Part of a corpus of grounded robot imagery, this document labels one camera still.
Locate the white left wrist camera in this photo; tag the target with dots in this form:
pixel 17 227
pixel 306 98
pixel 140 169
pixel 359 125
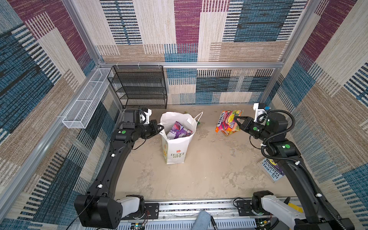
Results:
pixel 145 114

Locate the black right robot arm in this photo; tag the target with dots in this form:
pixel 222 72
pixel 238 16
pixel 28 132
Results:
pixel 271 128

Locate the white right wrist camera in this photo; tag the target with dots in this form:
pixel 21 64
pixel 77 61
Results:
pixel 260 112

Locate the black wire shelf rack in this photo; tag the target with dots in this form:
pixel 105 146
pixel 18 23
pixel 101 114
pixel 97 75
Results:
pixel 139 86

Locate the white wire mesh basket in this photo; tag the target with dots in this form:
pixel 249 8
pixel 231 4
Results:
pixel 82 110

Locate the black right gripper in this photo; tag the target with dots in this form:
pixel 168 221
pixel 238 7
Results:
pixel 246 123

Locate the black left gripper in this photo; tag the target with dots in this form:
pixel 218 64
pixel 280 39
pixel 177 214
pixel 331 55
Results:
pixel 153 124

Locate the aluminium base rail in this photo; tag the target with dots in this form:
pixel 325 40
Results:
pixel 228 214

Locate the colourful leaflet by wall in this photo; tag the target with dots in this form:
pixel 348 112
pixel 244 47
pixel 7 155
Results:
pixel 272 169

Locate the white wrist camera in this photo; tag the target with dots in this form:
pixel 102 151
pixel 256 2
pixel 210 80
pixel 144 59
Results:
pixel 260 112
pixel 145 114

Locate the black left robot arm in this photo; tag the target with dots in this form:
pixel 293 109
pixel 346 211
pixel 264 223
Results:
pixel 98 208

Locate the purple candy bag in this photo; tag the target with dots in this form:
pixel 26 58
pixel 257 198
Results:
pixel 178 131

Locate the orange Fox's fruits candy bag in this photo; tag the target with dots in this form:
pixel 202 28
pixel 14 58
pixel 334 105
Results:
pixel 226 123

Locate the yellow plastic tool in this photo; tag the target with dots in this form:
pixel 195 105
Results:
pixel 295 207

